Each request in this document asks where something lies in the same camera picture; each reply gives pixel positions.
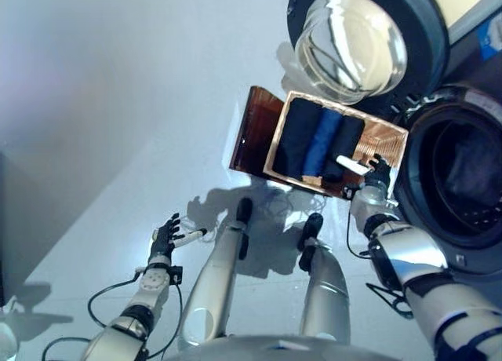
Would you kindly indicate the dark grey washing machine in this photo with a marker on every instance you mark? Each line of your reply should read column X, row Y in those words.
column 451, row 161

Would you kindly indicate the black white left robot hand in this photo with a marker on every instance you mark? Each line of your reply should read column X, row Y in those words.
column 162, row 241

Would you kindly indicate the black right robot foot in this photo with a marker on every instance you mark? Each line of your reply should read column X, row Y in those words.
column 313, row 229

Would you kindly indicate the rectangular wicker laundry basket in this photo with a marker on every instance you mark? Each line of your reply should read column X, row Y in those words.
column 386, row 141

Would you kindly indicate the round glass washing machine door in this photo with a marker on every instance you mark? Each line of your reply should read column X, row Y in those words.
column 353, row 43

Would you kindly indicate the large black folded garment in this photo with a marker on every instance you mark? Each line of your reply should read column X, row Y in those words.
column 298, row 137

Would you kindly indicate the grey robot torso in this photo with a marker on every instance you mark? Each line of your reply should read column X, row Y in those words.
column 274, row 349

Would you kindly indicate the small black garment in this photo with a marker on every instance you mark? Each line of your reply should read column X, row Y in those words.
column 347, row 141

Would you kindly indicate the blue garment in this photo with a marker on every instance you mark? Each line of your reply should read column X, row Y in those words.
column 325, row 141

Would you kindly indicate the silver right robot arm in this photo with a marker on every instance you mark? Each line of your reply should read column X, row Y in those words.
column 415, row 251

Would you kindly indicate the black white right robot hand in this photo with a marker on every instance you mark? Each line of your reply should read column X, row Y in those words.
column 378, row 172

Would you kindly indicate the brown glossy stool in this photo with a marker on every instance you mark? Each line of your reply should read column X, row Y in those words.
column 259, row 133

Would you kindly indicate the blue square sticker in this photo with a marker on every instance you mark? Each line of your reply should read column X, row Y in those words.
column 490, row 39

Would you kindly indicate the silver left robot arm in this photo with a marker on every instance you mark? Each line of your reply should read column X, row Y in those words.
column 153, row 282

